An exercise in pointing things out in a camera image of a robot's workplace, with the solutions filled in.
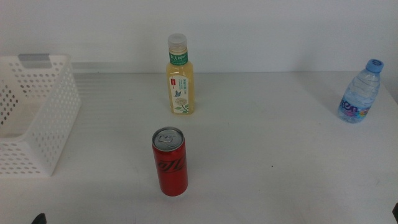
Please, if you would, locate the white perforated plastic basket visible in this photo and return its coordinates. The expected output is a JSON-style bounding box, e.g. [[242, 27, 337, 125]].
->
[[0, 53, 82, 178]]

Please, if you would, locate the yellow tea bottle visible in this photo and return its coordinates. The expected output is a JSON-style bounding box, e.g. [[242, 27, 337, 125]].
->
[[165, 33, 196, 115]]

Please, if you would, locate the red cola can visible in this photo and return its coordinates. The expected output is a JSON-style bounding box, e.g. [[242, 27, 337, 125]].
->
[[151, 126, 188, 197]]

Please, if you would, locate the clear water bottle blue cap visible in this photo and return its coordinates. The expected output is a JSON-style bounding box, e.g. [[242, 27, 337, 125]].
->
[[337, 58, 385, 124]]

